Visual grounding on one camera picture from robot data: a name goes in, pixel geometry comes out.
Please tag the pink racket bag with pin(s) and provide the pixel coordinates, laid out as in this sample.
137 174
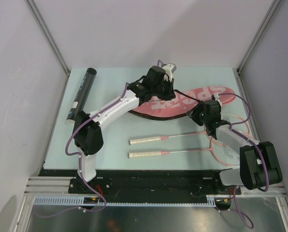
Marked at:
156 109

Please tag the right aluminium frame post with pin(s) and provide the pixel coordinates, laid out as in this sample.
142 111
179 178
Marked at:
267 20

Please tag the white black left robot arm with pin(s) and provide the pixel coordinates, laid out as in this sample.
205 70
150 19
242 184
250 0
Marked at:
88 128

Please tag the left aluminium frame post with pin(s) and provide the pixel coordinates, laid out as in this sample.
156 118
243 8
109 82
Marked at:
47 34

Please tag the pink badminton racket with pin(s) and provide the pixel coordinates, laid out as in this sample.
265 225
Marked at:
221 152
243 127

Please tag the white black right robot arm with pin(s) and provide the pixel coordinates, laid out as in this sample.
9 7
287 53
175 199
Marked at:
258 163

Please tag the black shuttlecock tube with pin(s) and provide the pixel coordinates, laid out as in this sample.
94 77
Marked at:
82 95

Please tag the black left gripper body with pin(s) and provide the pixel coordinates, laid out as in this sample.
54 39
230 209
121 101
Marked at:
163 91

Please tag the aluminium frame post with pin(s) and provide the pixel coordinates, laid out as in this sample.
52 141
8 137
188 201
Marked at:
267 20
47 34

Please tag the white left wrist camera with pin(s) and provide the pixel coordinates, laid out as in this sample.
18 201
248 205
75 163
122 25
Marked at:
170 69

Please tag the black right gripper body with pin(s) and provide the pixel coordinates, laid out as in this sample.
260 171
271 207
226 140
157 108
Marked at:
202 118

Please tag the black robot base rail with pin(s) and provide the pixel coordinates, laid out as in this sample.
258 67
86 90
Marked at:
147 187

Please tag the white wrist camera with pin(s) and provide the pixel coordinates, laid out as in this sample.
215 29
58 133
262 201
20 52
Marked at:
170 69
216 97

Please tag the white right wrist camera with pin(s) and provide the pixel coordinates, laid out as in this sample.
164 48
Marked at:
216 97

